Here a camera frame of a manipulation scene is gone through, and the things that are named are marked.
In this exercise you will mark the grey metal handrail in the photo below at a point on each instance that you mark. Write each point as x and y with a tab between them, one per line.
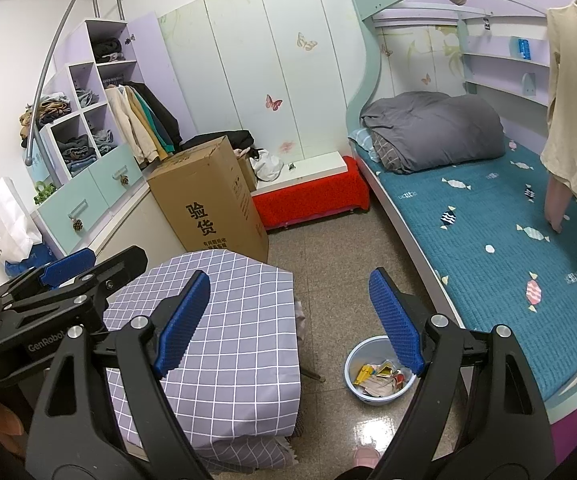
95	2

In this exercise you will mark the white panelled wardrobe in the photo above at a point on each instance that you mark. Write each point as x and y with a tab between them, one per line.
228	60

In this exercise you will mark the person's right leg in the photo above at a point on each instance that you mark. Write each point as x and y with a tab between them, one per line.
353	475

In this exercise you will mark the blue plastic basin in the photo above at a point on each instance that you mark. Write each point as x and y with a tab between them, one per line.
352	362

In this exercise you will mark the white purple shelf unit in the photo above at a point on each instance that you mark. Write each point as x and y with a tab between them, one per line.
168	70

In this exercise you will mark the grey duvet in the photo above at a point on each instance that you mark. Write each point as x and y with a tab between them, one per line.
433	130

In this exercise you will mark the folded denim clothes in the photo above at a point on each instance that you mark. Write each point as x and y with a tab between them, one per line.
104	142

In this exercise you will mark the pale pink butterfly sticker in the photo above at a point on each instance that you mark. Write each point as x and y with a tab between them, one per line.
286	147

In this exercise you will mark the white paper bag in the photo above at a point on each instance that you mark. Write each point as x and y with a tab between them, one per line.
8	225

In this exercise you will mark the red covered bench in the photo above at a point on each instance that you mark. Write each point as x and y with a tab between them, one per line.
308	200

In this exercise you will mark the black hanging coat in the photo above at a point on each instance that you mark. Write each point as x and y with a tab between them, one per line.
168	120

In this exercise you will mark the table with grey checked tablecloth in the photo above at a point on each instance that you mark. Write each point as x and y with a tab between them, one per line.
228	350

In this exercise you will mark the white plastic bag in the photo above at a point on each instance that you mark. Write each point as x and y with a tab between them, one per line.
268	165

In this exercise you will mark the white board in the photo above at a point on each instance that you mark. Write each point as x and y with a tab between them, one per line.
313	167

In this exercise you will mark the small denim clothes stack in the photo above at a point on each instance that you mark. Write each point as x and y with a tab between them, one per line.
87	97

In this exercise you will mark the teal candy print bed sheet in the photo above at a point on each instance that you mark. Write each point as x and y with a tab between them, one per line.
468	240

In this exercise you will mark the yellow hanging garment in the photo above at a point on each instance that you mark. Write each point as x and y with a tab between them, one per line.
144	130

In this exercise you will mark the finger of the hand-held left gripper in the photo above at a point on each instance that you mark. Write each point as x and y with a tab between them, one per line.
68	266
118	270

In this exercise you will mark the blue bag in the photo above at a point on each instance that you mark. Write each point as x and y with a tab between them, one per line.
28	262

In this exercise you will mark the black folded clothes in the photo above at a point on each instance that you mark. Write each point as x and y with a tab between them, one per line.
107	50

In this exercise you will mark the green hanging garment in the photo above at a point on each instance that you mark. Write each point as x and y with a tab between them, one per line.
158	130

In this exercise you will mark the small blue box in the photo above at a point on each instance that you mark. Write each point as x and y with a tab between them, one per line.
523	48

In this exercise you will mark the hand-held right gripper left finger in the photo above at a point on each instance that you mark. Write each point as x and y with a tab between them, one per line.
183	325

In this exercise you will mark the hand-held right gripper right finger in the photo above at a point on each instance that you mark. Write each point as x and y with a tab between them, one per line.
396	325

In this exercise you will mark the white curved low cabinet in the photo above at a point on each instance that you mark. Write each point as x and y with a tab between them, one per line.
133	220

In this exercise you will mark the pink slipper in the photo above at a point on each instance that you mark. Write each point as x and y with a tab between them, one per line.
366	457

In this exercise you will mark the large cardboard box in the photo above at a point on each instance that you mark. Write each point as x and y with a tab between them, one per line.
203	220

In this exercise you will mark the dark folded clothes stack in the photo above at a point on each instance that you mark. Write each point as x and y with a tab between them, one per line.
76	152

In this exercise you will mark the green plant decoration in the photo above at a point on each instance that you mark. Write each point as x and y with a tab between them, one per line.
46	194

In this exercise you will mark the plaid pillow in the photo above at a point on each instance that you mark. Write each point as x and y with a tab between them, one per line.
361	140

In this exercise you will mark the black clothes pile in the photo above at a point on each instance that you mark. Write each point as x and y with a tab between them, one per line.
228	138

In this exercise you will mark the beige butterfly sticker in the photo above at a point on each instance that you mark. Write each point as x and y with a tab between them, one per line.
307	41

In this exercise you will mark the brown clothes pile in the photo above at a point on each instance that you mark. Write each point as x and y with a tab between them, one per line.
48	110

